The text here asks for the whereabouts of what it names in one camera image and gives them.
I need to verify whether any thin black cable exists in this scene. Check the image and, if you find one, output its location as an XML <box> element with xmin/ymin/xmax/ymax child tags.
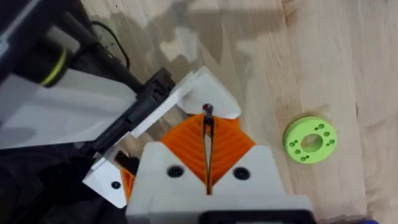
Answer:
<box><xmin>90</xmin><ymin>20</ymin><xmax>131</xmax><ymax>71</ymax></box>

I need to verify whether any green disc with holes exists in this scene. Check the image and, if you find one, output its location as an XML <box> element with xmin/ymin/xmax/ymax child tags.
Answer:
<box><xmin>282</xmin><ymin>115</ymin><xmax>338</xmax><ymax>165</ymax></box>

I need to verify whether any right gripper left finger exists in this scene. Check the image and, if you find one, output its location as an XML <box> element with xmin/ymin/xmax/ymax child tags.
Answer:
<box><xmin>126</xmin><ymin>113</ymin><xmax>210</xmax><ymax>205</ymax></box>

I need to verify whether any finger of the white orange left gripper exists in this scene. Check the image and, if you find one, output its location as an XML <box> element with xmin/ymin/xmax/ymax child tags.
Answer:
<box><xmin>82</xmin><ymin>150</ymin><xmax>140</xmax><ymax>209</ymax></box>

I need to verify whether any finger of the bare white left gripper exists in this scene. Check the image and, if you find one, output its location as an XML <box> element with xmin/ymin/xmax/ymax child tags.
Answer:
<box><xmin>175</xmin><ymin>65</ymin><xmax>243</xmax><ymax>120</ymax></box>

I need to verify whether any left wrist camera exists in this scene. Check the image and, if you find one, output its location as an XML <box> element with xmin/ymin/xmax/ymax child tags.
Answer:
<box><xmin>0</xmin><ymin>0</ymin><xmax>144</xmax><ymax>93</ymax></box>

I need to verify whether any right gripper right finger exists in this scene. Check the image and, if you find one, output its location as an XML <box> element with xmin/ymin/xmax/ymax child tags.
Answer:
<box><xmin>206</xmin><ymin>105</ymin><xmax>287</xmax><ymax>198</ymax></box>

